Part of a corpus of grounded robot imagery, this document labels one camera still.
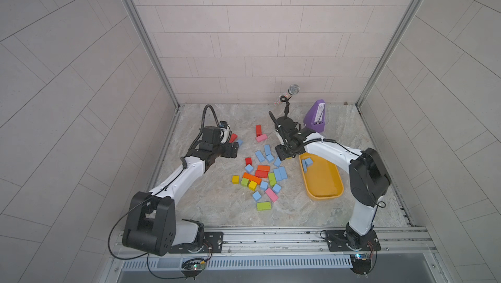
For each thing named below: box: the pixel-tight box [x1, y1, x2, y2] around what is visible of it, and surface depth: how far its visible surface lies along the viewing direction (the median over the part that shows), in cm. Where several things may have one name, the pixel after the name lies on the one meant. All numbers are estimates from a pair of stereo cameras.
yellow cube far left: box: [231, 174, 240, 185], surface depth 87 cm
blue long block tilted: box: [264, 144, 272, 157], surface depth 98 cm
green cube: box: [240, 177, 250, 188], surface depth 86 cm
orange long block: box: [242, 172, 262, 186], surface depth 88 cm
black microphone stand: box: [275, 84, 301, 131], surface depth 88 cm
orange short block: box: [257, 164, 271, 173], surface depth 93 cm
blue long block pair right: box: [278, 166, 289, 180], surface depth 91 cm
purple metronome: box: [303, 99, 326, 133], surface depth 101 cm
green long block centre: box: [268, 172, 278, 187], surface depth 88 cm
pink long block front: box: [264, 187, 279, 203], surface depth 84 cm
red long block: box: [255, 170, 270, 179], surface depth 90 cm
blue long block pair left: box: [273, 168, 283, 182], surface depth 89 cm
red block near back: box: [255, 124, 262, 137], surface depth 107 cm
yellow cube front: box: [248, 179, 258, 192], surface depth 85 cm
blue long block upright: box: [254, 149, 266, 163], surface depth 96 cm
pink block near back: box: [255, 133, 268, 143], surface depth 104 cm
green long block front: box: [256, 201, 272, 211], surface depth 81 cm
